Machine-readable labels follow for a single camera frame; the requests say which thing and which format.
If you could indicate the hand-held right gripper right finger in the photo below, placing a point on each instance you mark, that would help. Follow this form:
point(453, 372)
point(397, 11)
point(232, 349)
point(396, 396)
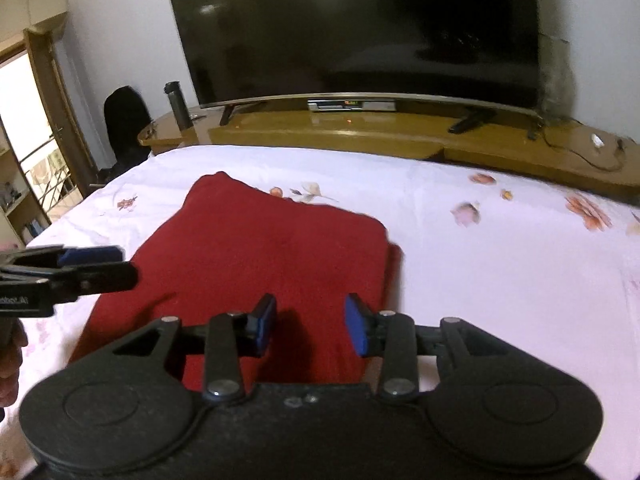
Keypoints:
point(353, 325)

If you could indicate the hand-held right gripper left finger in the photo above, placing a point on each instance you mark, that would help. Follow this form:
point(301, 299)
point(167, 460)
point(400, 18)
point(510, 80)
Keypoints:
point(270, 325)

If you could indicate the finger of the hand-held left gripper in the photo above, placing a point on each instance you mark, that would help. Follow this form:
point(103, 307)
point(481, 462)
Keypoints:
point(90, 255)
point(100, 277)

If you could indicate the red cloth garment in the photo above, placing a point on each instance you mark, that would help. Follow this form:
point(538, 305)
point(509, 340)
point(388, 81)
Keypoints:
point(260, 260)

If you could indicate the person's left hand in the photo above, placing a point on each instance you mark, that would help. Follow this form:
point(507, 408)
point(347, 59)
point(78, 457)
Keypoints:
point(10, 370)

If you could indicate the metal balcony railing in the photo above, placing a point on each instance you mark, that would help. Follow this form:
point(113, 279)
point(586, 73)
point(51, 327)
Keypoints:
point(47, 175)

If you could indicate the wooden shelf unit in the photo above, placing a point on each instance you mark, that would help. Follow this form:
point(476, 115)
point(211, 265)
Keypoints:
point(17, 200)

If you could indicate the black chair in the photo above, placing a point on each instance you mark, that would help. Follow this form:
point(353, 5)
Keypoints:
point(125, 130)

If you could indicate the white floral bed sheet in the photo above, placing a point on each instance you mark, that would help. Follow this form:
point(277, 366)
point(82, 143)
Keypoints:
point(500, 285)

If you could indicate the black thermos bottle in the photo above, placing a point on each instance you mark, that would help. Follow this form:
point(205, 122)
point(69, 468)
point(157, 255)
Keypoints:
point(178, 105)

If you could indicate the wooden television stand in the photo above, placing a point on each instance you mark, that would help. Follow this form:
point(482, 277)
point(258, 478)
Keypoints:
point(380, 132)

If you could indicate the silver set-top box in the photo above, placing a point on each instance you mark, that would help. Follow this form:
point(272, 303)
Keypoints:
point(350, 105)

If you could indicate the black remote control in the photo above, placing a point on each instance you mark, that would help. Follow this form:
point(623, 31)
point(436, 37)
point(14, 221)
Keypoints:
point(470, 122)

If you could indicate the large black television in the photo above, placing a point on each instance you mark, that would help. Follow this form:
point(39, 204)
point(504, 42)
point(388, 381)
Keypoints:
point(350, 30)

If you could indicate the small white object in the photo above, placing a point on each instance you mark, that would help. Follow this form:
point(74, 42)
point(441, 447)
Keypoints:
point(597, 140)

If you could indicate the clear glass vase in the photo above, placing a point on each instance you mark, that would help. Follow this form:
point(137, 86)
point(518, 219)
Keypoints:
point(556, 80)

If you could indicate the wooden door frame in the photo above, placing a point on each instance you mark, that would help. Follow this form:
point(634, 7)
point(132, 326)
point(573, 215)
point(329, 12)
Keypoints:
point(55, 110)

